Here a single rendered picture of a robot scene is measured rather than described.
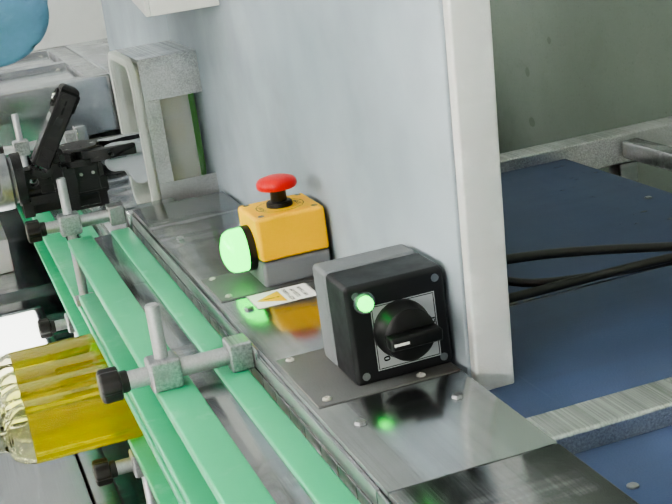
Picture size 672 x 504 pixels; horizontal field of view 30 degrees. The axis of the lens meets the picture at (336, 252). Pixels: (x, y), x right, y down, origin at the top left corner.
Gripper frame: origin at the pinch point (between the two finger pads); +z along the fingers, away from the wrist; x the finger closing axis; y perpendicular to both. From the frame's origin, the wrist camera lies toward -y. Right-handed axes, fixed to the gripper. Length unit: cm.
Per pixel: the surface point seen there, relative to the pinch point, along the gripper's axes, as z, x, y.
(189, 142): 2.7, 7.4, 0.4
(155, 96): -0.7, 7.7, -6.4
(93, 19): 42, -349, 8
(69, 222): -15.0, 11.8, 6.6
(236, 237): -4, 55, 2
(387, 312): 0, 87, 1
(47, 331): -19.3, -12.2, 27.5
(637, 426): 12, 101, 9
